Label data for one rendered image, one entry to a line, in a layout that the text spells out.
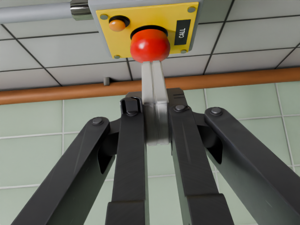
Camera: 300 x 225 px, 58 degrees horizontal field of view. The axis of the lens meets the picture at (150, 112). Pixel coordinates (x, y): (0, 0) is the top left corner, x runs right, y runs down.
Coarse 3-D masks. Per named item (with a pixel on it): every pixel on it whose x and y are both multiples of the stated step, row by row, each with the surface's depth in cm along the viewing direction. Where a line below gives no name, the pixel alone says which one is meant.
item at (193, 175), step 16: (176, 112) 14; (192, 112) 14; (176, 128) 13; (192, 128) 13; (176, 144) 12; (192, 144) 12; (176, 160) 12; (192, 160) 11; (176, 176) 13; (192, 176) 10; (208, 176) 10; (192, 192) 10; (208, 192) 9; (192, 208) 8; (208, 208) 8; (224, 208) 8; (192, 224) 8; (208, 224) 8; (224, 224) 8
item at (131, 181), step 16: (128, 96) 15; (128, 112) 14; (128, 128) 13; (128, 144) 12; (144, 144) 13; (128, 160) 11; (144, 160) 11; (128, 176) 10; (144, 176) 10; (112, 192) 10; (128, 192) 10; (144, 192) 10; (112, 208) 9; (128, 208) 8; (144, 208) 8; (112, 224) 8; (128, 224) 8; (144, 224) 8
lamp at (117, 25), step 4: (116, 20) 24; (120, 20) 24; (112, 24) 24; (116, 24) 24; (120, 24) 24; (124, 24) 24; (112, 28) 24; (116, 28) 24; (120, 28) 24; (124, 28) 24
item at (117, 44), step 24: (96, 0) 23; (120, 0) 23; (144, 0) 23; (168, 0) 23; (192, 0) 23; (96, 24) 25; (144, 24) 25; (168, 24) 25; (192, 24) 26; (120, 48) 29
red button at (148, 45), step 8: (144, 32) 25; (152, 32) 25; (160, 32) 26; (136, 40) 25; (144, 40) 25; (152, 40) 25; (160, 40) 25; (168, 40) 26; (136, 48) 25; (144, 48) 25; (152, 48) 25; (160, 48) 25; (168, 48) 26; (136, 56) 26; (144, 56) 26; (152, 56) 26; (160, 56) 26
